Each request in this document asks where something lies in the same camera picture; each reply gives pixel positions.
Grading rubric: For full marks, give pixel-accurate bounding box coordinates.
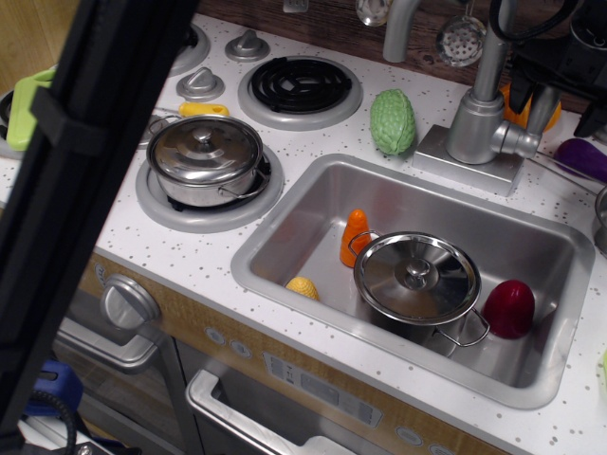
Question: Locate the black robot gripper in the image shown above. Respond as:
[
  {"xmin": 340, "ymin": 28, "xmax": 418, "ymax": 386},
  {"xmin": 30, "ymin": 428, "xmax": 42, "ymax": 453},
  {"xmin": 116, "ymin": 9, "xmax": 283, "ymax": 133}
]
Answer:
[{"xmin": 508, "ymin": 40, "xmax": 606, "ymax": 137}]

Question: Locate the silver faucet lever handle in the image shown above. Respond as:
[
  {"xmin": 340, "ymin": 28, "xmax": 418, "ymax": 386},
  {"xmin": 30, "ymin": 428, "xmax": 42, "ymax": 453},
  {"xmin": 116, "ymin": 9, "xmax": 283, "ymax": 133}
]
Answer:
[{"xmin": 491, "ymin": 85, "xmax": 561, "ymax": 158}]

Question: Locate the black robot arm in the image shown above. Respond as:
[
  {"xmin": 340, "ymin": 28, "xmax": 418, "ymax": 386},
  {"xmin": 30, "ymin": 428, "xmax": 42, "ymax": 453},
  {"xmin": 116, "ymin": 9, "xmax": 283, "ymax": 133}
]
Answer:
[{"xmin": 508, "ymin": 1, "xmax": 606, "ymax": 137}]

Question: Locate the orange toy pumpkin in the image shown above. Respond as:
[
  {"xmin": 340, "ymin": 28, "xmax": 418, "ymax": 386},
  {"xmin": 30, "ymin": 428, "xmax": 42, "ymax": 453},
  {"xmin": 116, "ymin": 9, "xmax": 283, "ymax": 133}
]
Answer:
[{"xmin": 500, "ymin": 83, "xmax": 561, "ymax": 132}]

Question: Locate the purple toy eggplant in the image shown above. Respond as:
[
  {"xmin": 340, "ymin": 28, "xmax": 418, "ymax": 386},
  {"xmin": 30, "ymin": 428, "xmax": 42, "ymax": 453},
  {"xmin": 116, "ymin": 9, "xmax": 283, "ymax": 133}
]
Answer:
[{"xmin": 554, "ymin": 138, "xmax": 606, "ymax": 183}]

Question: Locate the silver toy faucet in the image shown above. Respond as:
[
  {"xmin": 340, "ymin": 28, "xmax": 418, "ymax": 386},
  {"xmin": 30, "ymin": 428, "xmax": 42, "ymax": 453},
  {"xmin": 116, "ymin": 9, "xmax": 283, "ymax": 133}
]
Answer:
[{"xmin": 413, "ymin": 26, "xmax": 526, "ymax": 196}]

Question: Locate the hanging slotted steel spoon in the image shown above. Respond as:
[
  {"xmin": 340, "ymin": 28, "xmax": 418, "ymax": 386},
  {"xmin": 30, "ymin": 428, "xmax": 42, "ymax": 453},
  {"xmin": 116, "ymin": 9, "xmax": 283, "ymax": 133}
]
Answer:
[{"xmin": 435, "ymin": 1, "xmax": 487, "ymax": 67}]

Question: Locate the green bumpy toy vegetable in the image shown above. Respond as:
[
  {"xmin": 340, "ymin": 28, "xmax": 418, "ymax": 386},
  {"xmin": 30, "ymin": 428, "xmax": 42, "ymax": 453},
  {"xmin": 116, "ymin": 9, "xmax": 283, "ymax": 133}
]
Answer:
[{"xmin": 370, "ymin": 89, "xmax": 416, "ymax": 155}]

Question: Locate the silver sink basin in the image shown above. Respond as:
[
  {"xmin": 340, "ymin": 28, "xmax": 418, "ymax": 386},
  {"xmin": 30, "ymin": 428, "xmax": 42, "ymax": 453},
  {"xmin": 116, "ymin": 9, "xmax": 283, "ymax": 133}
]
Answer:
[{"xmin": 231, "ymin": 155, "xmax": 595, "ymax": 409}]

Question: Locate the red toy egg-shaped fruit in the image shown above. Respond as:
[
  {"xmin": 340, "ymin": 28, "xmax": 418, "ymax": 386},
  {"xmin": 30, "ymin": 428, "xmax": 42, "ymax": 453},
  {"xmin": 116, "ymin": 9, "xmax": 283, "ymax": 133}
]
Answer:
[{"xmin": 482, "ymin": 280, "xmax": 535, "ymax": 339}]

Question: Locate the steel pot lid in sink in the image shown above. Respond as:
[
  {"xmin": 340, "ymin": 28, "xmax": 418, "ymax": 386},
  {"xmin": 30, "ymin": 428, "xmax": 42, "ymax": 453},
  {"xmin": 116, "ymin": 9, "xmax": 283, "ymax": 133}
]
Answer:
[{"xmin": 353, "ymin": 231, "xmax": 481, "ymax": 326}]

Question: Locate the orange toy carrot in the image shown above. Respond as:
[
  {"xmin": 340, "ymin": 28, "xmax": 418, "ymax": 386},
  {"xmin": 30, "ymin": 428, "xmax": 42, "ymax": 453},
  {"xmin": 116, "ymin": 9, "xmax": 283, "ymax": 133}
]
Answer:
[{"xmin": 340, "ymin": 209, "xmax": 371, "ymax": 267}]

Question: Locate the back right black burner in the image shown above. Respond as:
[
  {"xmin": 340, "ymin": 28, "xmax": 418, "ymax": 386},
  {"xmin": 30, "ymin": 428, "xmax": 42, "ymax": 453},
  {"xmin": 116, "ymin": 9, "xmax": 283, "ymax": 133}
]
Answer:
[{"xmin": 238, "ymin": 56, "xmax": 363, "ymax": 132}]

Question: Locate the black burner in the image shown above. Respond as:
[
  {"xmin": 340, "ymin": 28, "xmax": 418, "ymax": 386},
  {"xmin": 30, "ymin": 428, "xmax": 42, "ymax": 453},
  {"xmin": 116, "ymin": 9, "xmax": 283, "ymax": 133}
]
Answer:
[
  {"xmin": 169, "ymin": 24, "xmax": 210, "ymax": 77},
  {"xmin": 238, "ymin": 56, "xmax": 363, "ymax": 132}
]

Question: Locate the steel pot in sink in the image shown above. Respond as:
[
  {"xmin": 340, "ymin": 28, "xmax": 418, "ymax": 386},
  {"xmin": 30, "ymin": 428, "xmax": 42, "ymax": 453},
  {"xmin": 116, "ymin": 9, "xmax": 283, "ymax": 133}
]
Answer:
[{"xmin": 358, "ymin": 230, "xmax": 490, "ymax": 355}]

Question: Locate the silver stove knob back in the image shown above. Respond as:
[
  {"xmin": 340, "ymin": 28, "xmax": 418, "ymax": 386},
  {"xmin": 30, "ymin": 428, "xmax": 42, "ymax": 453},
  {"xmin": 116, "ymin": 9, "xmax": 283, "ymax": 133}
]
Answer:
[{"xmin": 225, "ymin": 29, "xmax": 270, "ymax": 63}]

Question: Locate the yellow toy corn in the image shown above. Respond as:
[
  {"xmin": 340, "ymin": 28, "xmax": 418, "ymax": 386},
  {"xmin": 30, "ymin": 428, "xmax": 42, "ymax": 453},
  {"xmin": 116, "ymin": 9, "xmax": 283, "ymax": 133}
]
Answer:
[{"xmin": 285, "ymin": 276, "xmax": 320, "ymax": 301}]

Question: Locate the silver stove knob middle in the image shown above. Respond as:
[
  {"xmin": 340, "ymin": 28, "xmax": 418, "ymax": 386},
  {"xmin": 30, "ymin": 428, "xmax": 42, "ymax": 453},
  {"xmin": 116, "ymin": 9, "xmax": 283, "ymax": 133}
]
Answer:
[{"xmin": 176, "ymin": 67, "xmax": 225, "ymax": 102}]

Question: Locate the steel pot lid on stove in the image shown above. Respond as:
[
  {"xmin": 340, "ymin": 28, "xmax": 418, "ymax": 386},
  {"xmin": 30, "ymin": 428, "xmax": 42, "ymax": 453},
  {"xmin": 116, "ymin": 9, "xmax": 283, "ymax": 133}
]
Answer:
[{"xmin": 147, "ymin": 115, "xmax": 263, "ymax": 186}]

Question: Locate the steel pot on stove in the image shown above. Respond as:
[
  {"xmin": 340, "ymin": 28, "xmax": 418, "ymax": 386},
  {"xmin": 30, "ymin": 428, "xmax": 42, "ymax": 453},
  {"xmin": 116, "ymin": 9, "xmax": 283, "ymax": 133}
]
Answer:
[{"xmin": 147, "ymin": 144, "xmax": 269, "ymax": 208}]

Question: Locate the back left black burner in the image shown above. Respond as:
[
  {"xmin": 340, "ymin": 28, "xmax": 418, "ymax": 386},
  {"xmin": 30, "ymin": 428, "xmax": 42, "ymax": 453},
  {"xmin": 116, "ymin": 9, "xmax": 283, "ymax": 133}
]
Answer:
[{"xmin": 169, "ymin": 24, "xmax": 210, "ymax": 77}]

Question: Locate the silver oven dial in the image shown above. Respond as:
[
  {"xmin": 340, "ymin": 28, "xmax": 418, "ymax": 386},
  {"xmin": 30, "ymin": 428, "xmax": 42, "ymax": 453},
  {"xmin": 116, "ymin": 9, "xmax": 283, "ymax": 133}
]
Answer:
[{"xmin": 100, "ymin": 274, "xmax": 160, "ymax": 331}]

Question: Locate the green plastic cutting board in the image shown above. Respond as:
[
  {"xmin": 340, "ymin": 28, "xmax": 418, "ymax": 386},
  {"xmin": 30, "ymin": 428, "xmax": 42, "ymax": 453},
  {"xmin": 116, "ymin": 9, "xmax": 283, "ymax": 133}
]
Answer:
[{"xmin": 7, "ymin": 68, "xmax": 56, "ymax": 152}]

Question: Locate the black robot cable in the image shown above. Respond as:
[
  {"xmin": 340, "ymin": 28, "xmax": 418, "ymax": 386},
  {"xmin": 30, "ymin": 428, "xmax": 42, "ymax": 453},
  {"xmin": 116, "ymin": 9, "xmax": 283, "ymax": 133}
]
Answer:
[{"xmin": 487, "ymin": 0, "xmax": 579, "ymax": 45}]

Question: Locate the front right burner ring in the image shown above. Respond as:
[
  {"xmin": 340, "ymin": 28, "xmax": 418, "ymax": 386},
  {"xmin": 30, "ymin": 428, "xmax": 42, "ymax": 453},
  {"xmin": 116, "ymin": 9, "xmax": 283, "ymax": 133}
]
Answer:
[{"xmin": 135, "ymin": 141, "xmax": 285, "ymax": 234}]

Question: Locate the burner ring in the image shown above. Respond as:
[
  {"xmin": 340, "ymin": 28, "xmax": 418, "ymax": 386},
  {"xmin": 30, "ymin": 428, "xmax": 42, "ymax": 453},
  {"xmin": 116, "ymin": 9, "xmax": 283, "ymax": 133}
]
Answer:
[
  {"xmin": 0, "ymin": 89, "xmax": 25, "ymax": 161},
  {"xmin": 135, "ymin": 141, "xmax": 285, "ymax": 234}
]

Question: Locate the yellow handled toy utensil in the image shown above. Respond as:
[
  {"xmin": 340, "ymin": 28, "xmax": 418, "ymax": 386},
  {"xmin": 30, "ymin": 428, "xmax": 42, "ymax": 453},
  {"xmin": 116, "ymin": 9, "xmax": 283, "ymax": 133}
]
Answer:
[{"xmin": 154, "ymin": 101, "xmax": 230, "ymax": 118}]

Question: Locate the silver dishwasher door handle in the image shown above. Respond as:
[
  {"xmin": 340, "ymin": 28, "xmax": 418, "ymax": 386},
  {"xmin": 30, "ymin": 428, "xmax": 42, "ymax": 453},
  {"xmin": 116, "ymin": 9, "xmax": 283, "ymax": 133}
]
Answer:
[{"xmin": 185, "ymin": 370, "xmax": 353, "ymax": 455}]

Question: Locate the black foreground camera pole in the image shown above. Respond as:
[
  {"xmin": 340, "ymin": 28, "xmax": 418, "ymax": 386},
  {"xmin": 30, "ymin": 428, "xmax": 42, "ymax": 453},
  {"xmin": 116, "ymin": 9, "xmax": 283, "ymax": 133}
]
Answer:
[{"xmin": 1, "ymin": 1, "xmax": 197, "ymax": 454}]

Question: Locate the silver oven door handle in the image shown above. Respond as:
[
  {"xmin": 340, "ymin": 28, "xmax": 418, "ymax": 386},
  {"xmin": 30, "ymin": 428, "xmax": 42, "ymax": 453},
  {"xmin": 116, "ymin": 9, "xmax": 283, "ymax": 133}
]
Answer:
[{"xmin": 57, "ymin": 289, "xmax": 159, "ymax": 374}]

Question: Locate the front left burner ring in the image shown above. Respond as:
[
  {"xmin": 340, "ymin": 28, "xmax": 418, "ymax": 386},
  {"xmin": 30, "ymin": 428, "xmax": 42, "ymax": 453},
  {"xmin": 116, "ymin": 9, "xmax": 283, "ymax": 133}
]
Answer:
[{"xmin": 0, "ymin": 89, "xmax": 25, "ymax": 161}]

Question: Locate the blue clamp with cable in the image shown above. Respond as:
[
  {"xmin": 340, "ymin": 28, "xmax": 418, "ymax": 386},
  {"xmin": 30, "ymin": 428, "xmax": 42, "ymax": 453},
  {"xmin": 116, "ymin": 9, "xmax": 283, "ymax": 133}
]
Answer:
[{"xmin": 23, "ymin": 359, "xmax": 142, "ymax": 454}]

